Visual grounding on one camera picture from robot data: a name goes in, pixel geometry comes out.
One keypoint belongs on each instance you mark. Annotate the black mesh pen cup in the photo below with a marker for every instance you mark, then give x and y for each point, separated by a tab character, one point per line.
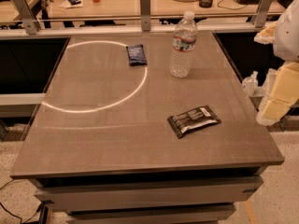
205	3

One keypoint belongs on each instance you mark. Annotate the small clear sanitizer bottle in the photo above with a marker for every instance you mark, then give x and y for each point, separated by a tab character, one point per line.
250	84

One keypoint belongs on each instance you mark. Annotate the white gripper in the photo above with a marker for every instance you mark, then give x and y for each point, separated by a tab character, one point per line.
288	36

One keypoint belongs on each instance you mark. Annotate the left grey metal bracket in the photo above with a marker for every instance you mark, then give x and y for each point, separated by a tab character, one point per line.
29	21

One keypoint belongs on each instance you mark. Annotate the blue snack packet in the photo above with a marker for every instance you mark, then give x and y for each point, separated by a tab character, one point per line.
136	55

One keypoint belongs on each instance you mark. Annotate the grey metal bracket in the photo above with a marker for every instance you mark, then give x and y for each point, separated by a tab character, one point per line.
260	16
29	21
145	15

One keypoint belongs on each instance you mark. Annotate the middle grey metal bracket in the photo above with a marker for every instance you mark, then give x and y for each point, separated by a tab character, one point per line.
145	15

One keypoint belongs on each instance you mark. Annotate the clear plastic water bottle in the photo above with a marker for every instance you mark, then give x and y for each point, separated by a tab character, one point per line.
183	45

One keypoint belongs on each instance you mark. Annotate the grey table base drawers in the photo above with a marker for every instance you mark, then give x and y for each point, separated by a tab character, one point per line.
201	197

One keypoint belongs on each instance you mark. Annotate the right grey metal bracket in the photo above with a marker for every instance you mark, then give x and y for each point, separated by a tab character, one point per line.
260	16

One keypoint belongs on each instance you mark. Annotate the black snack packet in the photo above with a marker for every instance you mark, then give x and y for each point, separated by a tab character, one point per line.
196	118

